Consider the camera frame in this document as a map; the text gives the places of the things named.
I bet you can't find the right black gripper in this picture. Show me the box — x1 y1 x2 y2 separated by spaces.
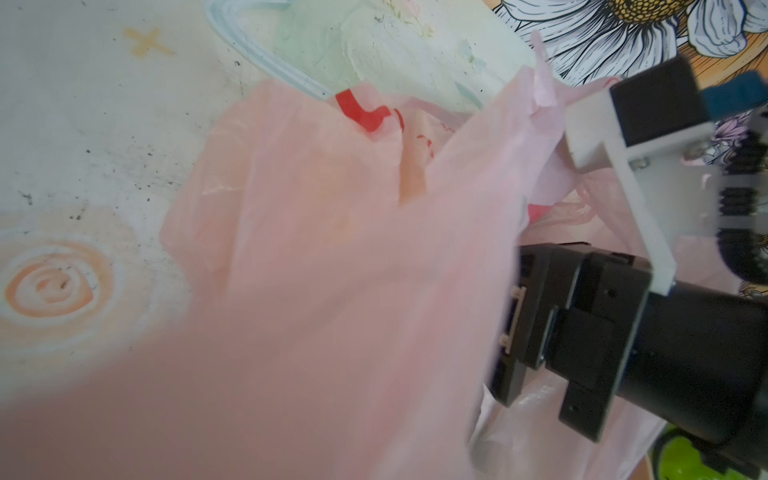
488 243 767 474

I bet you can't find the bright green lime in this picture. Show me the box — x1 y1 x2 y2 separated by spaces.
649 425 746 480

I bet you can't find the pink plastic bag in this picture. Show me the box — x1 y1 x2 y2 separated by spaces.
1 63 662 479

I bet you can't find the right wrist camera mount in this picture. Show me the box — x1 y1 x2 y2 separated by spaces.
565 57 767 295

